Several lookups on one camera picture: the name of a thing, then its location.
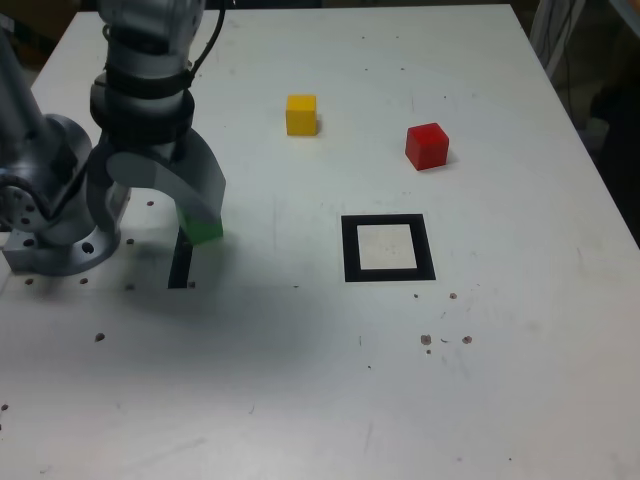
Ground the dark bulky object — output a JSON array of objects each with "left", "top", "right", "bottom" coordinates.
[{"left": 588, "top": 74, "right": 640, "bottom": 211}]

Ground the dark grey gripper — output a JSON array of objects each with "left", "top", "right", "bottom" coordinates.
[{"left": 85, "top": 130, "right": 228, "bottom": 240}]

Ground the green cube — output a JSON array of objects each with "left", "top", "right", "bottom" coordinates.
[{"left": 177, "top": 204, "right": 225, "bottom": 247}]

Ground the black tape square outline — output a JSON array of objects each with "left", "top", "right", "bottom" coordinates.
[{"left": 340, "top": 213, "right": 437, "bottom": 284}]

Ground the red cube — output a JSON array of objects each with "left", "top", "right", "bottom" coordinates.
[{"left": 404, "top": 122, "right": 450, "bottom": 172}]

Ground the white metal frame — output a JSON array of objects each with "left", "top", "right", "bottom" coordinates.
[{"left": 529, "top": 0, "right": 587, "bottom": 81}]

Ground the yellow cube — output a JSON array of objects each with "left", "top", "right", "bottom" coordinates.
[{"left": 285, "top": 94, "right": 319, "bottom": 137}]

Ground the black tape strip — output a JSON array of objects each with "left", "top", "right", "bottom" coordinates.
[{"left": 167, "top": 227, "right": 195, "bottom": 290}]

